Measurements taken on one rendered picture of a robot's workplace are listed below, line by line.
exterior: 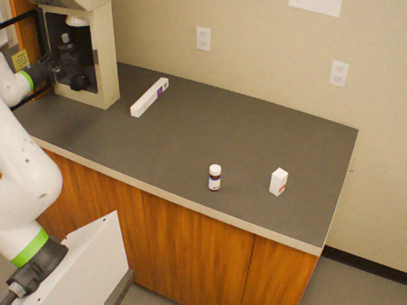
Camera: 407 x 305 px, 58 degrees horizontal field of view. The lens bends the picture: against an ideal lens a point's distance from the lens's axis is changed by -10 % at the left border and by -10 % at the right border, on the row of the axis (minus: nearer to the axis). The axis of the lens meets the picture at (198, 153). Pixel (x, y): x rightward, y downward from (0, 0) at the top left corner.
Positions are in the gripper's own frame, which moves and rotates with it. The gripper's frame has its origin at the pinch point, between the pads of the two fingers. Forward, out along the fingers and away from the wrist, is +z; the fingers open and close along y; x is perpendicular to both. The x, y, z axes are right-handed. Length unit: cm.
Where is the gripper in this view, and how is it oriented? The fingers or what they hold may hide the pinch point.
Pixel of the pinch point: (69, 53)
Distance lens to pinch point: 175.4
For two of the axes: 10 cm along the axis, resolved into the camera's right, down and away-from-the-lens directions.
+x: -0.2, 7.6, 6.4
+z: 4.5, -5.7, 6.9
